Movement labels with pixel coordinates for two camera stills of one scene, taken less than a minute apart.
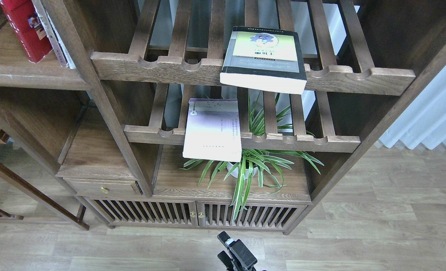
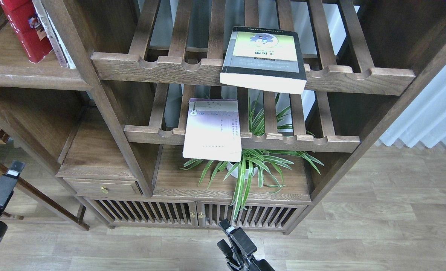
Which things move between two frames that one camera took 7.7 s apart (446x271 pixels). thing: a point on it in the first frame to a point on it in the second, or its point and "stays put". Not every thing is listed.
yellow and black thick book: x=265 y=58 stays put
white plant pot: x=235 y=173 stays put
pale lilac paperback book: x=212 y=131 stays put
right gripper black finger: x=243 y=258 to x=247 y=247
